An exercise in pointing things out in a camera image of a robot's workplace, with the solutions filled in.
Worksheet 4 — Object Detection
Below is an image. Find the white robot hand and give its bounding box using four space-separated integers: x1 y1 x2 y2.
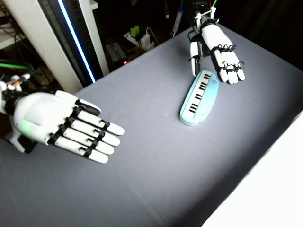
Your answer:
13 90 125 164
188 23 246 85

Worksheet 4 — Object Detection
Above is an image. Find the light blue toy keyboard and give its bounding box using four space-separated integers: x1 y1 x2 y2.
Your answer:
179 70 219 127

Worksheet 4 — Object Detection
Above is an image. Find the hanging white and blue tool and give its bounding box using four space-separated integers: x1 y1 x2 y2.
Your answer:
171 6 185 37

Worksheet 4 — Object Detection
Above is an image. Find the white plug adapter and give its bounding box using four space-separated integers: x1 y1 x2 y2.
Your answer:
139 33 155 49

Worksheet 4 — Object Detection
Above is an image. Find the white column with blue light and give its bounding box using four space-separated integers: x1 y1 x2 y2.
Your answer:
3 0 109 94

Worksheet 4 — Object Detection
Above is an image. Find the white shelf board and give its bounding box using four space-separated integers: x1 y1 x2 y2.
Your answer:
0 0 27 51

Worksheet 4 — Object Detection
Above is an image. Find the black device with red light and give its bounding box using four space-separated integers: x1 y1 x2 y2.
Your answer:
105 42 130 69

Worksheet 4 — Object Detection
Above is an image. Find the grey table cloth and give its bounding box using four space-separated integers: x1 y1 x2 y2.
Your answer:
0 23 303 227

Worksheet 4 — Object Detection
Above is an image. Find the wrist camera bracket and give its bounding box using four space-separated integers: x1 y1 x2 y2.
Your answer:
9 133 37 154

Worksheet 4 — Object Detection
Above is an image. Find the green and black arm cable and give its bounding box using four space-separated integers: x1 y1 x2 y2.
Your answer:
0 59 36 74

